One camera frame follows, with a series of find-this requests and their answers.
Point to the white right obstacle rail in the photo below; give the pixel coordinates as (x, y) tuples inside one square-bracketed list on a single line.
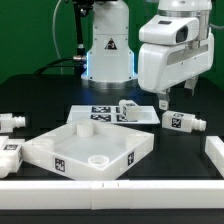
[(214, 149)]

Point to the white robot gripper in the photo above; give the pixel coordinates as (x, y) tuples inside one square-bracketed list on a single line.
[(161, 67)]

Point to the white obstacle rail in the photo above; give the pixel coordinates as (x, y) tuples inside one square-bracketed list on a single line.
[(214, 149), (126, 194)]

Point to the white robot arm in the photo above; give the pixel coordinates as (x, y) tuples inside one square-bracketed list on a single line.
[(110, 62)]

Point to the white square table top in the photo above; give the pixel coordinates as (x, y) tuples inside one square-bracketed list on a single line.
[(88, 150)]

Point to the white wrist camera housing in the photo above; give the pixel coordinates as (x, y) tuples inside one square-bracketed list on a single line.
[(162, 30)]

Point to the white front obstacle rail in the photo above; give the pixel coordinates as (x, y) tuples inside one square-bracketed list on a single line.
[(126, 194)]

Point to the black camera pole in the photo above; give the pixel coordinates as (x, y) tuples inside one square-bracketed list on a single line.
[(81, 9)]

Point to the white marker sheet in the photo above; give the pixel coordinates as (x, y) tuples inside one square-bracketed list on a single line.
[(111, 114)]

